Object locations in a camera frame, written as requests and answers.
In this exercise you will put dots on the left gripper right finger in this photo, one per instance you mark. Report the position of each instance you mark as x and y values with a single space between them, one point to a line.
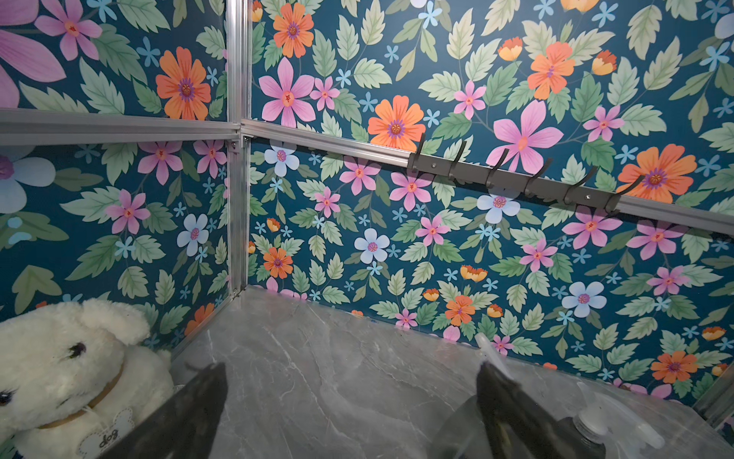
514 424

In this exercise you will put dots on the white plush teddy bear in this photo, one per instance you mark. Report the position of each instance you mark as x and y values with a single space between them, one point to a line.
76 377

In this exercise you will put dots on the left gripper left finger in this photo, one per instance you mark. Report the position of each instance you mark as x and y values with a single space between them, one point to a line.
185 426

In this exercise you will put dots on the white spray nozzle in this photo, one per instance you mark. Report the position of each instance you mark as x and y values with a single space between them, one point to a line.
611 429
491 355

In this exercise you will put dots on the aluminium frame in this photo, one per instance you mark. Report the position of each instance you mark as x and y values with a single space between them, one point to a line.
169 153

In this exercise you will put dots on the grey translucent spray bottle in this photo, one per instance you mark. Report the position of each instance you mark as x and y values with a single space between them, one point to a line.
462 435

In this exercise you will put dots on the black hook rail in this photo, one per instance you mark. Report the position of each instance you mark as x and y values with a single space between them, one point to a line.
493 178

